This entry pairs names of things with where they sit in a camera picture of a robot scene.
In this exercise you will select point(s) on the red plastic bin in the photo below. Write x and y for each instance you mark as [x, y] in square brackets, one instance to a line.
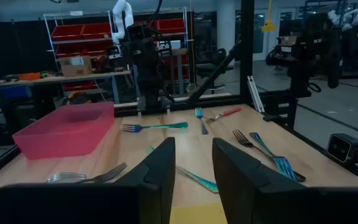
[67, 133]

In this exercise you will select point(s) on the red storage bin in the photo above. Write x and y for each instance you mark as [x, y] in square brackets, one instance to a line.
[79, 86]
[96, 30]
[73, 49]
[170, 26]
[67, 32]

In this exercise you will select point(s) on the blue storage crate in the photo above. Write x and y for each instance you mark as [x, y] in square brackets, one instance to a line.
[15, 92]

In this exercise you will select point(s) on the black office chair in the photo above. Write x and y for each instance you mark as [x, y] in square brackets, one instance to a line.
[210, 68]

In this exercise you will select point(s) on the iridescent blue metal fork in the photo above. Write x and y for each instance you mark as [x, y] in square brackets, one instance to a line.
[283, 166]
[204, 128]
[166, 126]
[204, 183]

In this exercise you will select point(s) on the black metal fork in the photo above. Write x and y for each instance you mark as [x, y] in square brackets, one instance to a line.
[242, 140]
[113, 171]

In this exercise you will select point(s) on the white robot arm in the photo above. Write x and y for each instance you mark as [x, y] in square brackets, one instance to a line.
[123, 15]

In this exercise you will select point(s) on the black background robot station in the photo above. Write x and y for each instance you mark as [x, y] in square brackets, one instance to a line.
[300, 62]
[334, 62]

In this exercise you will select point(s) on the white metal shelf rack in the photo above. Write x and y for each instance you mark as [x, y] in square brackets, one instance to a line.
[73, 40]

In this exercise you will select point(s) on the black table-level camera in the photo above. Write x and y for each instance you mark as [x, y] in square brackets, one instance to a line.
[340, 148]

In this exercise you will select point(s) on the silver aluminium extrusion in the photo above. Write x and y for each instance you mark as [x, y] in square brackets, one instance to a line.
[255, 93]

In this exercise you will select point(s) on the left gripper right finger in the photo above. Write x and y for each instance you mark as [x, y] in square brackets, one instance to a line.
[238, 186]

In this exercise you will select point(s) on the brown cardboard box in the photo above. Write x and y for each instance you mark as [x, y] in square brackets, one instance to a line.
[75, 68]

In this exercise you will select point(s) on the orange tool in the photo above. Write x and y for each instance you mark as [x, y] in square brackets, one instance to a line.
[30, 76]

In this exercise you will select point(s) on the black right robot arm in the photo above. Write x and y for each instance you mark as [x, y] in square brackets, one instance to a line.
[149, 90]

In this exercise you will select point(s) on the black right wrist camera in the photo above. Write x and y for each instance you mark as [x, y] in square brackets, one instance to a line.
[138, 32]

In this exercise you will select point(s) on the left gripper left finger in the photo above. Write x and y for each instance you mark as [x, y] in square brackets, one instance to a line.
[154, 186]

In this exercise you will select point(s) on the wooden workbench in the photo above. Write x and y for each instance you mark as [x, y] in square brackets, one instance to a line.
[73, 78]

